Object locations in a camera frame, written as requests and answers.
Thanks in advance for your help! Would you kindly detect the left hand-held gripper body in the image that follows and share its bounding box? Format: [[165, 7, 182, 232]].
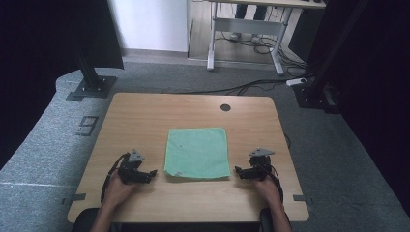
[[117, 148, 145, 186]]

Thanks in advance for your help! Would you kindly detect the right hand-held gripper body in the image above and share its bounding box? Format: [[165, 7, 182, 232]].
[[248, 147, 276, 182]]

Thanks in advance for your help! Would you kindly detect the green microfibre cloth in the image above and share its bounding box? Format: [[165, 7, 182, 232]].
[[163, 127, 232, 181]]

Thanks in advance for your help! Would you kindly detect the person's right hand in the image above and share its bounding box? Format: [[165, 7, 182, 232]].
[[252, 176, 285, 208]]

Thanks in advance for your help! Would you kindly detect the person's left hand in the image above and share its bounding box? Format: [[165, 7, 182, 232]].
[[102, 175, 141, 211]]

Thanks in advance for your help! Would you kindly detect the grey tape strip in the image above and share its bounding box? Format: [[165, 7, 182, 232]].
[[61, 192, 87, 206], [292, 194, 314, 206]]

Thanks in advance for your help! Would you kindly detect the person's dark clothed body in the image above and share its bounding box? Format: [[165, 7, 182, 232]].
[[71, 207, 284, 232]]

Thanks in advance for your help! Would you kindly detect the white power strip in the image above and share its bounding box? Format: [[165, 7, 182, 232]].
[[285, 77, 309, 87]]

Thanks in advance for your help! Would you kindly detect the black curtain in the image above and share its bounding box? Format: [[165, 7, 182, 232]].
[[306, 0, 410, 218], [0, 0, 125, 170]]

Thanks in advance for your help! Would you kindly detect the left hand-held gripper black cable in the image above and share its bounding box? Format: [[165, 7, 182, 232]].
[[100, 153, 131, 205]]

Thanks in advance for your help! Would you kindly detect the hand-held gripper black cable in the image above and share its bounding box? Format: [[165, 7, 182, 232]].
[[100, 153, 131, 205], [264, 163, 285, 205]]

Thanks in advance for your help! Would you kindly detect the right hand-held gripper black cable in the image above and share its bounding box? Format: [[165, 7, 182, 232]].
[[264, 163, 285, 205]]

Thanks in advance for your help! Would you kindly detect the long black floor cable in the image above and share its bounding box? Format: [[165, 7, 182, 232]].
[[165, 77, 291, 97]]

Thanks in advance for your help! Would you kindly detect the black stand with base plate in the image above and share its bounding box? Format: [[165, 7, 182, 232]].
[[292, 0, 371, 114], [72, 47, 118, 100]]

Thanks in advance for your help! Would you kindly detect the tangle of black cables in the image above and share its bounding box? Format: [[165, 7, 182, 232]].
[[215, 6, 313, 71]]

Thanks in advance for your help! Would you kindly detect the white metal desk frame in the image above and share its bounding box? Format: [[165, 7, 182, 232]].
[[206, 0, 327, 77]]

